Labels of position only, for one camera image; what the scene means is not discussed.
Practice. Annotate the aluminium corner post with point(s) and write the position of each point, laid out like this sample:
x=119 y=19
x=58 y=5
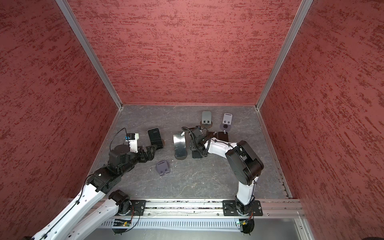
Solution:
x=290 y=37
x=79 y=33

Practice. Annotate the aluminium front rail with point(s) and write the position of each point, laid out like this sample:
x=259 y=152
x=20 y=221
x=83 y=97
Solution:
x=213 y=209

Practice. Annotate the left aluminium corner post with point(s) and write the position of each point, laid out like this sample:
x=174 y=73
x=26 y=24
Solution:
x=79 y=33

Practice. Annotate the grey purple phone stand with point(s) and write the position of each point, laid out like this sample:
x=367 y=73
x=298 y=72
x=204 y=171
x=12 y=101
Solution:
x=163 y=168

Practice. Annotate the wooden round base phone stand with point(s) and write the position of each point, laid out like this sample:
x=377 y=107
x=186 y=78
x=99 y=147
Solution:
x=206 y=121

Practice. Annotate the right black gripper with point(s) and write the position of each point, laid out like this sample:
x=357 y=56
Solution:
x=192 y=145

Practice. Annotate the white slotted cable duct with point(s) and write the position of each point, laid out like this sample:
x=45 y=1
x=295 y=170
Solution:
x=225 y=225

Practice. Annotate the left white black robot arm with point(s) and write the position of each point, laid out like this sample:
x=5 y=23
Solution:
x=95 y=202

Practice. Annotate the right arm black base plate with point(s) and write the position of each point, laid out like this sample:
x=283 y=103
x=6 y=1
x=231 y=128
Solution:
x=236 y=208

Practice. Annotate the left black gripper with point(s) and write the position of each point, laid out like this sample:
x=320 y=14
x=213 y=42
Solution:
x=150 y=155

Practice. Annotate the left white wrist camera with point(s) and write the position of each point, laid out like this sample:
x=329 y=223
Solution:
x=132 y=140

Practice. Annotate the maroon edged reflective phone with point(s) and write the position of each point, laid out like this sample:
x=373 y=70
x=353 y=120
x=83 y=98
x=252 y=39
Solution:
x=222 y=136

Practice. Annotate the purple round base phone stand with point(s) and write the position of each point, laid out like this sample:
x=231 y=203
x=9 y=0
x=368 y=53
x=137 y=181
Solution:
x=226 y=124

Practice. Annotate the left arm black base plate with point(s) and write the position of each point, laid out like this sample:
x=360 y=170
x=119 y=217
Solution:
x=135 y=207

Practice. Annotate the reflective phone on centre stand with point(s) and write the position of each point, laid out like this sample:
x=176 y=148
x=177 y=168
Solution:
x=180 y=146

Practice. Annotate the right aluminium corner post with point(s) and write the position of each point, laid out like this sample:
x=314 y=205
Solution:
x=290 y=37

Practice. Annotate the black phone with white tag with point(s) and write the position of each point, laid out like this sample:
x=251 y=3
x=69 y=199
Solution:
x=212 y=135

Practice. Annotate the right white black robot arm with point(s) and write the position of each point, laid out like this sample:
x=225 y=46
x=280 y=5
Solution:
x=243 y=160

